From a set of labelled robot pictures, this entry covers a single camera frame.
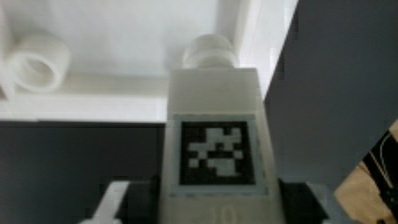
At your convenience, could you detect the white table leg middle back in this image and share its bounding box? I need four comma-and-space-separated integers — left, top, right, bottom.
159, 34, 287, 224

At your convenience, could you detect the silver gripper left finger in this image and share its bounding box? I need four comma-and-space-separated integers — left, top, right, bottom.
79, 176, 166, 224

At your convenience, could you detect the white square table top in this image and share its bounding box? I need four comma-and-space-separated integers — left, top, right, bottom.
0, 0, 299, 123

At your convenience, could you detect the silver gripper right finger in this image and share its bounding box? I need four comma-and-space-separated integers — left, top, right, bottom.
274, 178, 358, 224

